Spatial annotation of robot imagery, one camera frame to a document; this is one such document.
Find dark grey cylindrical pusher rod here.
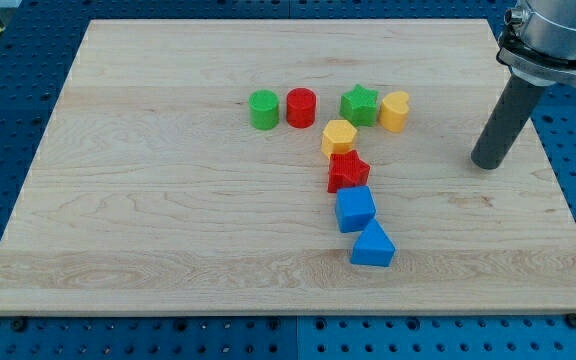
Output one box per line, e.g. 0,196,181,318
471,75,545,170

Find green star block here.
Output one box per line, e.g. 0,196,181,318
339,84,378,127

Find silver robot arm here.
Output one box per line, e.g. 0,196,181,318
497,0,576,88

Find red cylinder block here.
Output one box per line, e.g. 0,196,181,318
286,88,317,128

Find yellow heart block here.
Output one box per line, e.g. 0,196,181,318
378,91,410,133

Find light wooden board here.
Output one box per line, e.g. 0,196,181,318
0,19,576,317

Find blue triangle block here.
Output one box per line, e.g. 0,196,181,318
350,219,396,267

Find red star block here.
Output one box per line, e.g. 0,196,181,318
327,150,371,193

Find green cylinder block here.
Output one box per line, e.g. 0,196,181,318
248,89,279,130

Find blue cube block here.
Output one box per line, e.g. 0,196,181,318
335,186,376,233

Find yellow hexagon block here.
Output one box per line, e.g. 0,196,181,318
321,119,358,158

